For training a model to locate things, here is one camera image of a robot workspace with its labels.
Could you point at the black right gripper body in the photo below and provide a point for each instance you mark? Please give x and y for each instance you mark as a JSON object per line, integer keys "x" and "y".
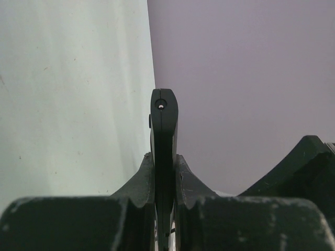
{"x": 306, "y": 172}

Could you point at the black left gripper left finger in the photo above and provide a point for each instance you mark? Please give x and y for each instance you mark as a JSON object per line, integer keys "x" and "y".
{"x": 121, "y": 221}

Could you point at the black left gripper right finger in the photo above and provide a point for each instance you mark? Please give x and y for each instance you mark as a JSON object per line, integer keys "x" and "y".
{"x": 206, "y": 221}

